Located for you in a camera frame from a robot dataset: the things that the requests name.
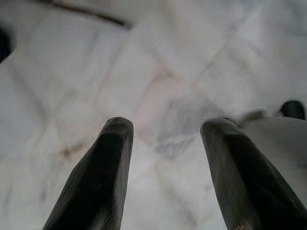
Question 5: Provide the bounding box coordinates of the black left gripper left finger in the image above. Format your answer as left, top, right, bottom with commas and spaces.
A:
43, 116, 134, 230

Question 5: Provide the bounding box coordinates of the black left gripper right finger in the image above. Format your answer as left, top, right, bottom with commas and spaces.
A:
200, 117, 307, 230

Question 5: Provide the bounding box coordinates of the metal clothes rack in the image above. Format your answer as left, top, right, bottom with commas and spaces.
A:
47, 0, 132, 27

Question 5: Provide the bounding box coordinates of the silver robot left leg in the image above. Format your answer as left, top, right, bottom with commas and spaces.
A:
236, 100, 307, 192

